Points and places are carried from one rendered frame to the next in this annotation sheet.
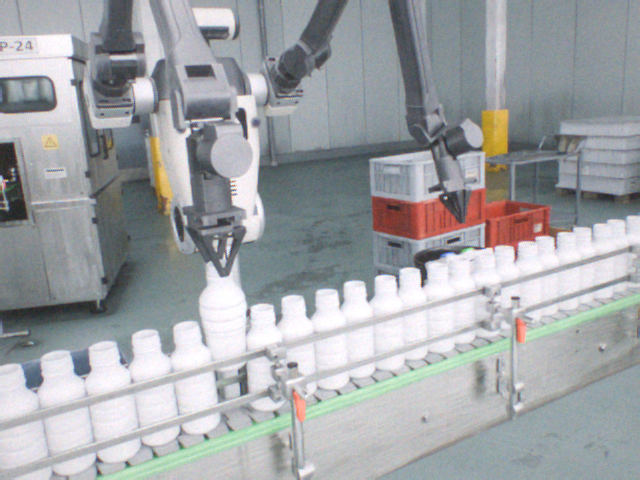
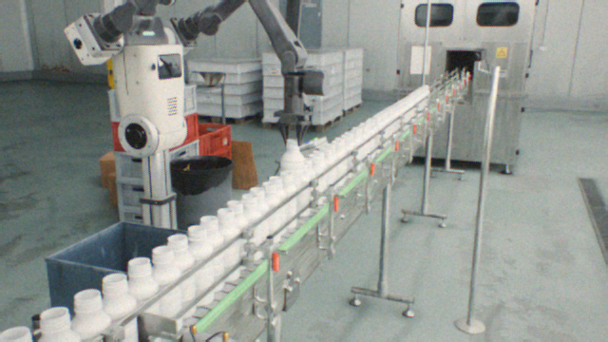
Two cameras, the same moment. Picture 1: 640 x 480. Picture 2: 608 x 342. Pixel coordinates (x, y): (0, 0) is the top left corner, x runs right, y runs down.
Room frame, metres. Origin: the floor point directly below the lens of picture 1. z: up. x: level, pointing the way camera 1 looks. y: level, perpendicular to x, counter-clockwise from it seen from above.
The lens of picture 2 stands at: (-0.37, 1.13, 1.57)
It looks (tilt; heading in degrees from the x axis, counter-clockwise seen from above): 15 degrees down; 320
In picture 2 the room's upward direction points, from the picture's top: straight up
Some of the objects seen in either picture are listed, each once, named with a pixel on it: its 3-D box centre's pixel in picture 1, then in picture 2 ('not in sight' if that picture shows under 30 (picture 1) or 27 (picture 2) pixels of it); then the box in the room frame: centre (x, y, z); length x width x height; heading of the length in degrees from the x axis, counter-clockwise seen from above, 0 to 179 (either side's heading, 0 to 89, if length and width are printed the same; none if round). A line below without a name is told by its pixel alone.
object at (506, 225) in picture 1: (498, 224); (197, 141); (3.92, -1.24, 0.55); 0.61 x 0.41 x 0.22; 122
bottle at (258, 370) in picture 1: (265, 356); (300, 189); (0.85, 0.10, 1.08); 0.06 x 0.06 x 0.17
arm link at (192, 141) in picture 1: (208, 153); (295, 84); (0.82, 0.15, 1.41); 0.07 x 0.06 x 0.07; 29
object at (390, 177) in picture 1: (427, 173); (155, 102); (3.50, -0.67, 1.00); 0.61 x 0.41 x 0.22; 126
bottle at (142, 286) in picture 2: not in sight; (142, 304); (0.49, 0.78, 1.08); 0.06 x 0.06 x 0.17
